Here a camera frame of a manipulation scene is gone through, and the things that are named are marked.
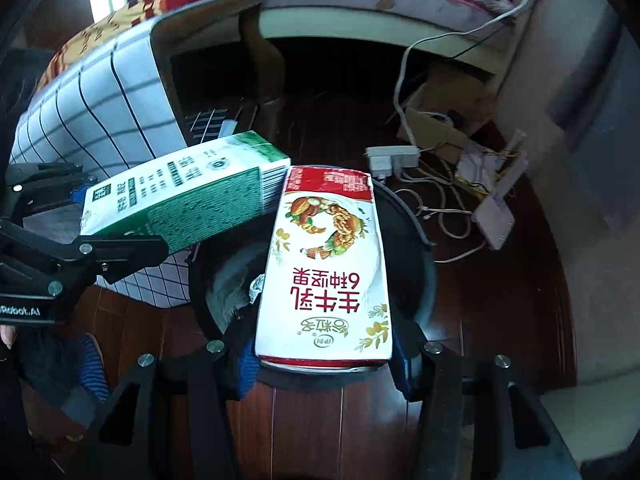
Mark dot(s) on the person's left hand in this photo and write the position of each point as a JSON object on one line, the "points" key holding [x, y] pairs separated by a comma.
{"points": [[6, 337]]}

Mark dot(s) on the white router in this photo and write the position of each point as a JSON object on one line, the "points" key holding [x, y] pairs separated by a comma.
{"points": [[495, 220]]}

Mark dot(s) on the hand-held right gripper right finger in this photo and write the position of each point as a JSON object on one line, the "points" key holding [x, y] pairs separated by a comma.
{"points": [[404, 375]]}

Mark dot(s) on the black plastic bucket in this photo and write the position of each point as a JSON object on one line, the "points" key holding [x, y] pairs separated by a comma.
{"points": [[415, 280]]}

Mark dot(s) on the red white milk carton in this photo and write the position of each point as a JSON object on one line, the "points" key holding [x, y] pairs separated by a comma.
{"points": [[325, 270]]}

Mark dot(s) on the grey stained mattress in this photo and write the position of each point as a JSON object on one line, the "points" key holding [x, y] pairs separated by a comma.
{"points": [[425, 5]]}

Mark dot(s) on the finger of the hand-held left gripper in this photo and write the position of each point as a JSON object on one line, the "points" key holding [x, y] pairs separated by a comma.
{"points": [[50, 177], [122, 255]]}

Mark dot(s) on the brown cardboard box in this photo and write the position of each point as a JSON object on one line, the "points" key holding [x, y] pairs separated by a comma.
{"points": [[440, 115]]}

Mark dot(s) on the table with white grid cloth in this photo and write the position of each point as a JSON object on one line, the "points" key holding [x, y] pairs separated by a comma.
{"points": [[100, 110]]}

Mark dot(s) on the white power strip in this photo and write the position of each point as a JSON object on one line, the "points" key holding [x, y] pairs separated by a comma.
{"points": [[392, 160]]}

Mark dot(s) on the blue striped slipper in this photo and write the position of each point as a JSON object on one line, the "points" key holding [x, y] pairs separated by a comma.
{"points": [[94, 367]]}

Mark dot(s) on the green white milk carton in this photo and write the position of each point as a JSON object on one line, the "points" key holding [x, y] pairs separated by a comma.
{"points": [[200, 195]]}

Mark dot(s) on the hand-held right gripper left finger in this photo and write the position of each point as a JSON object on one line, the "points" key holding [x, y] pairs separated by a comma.
{"points": [[247, 370]]}

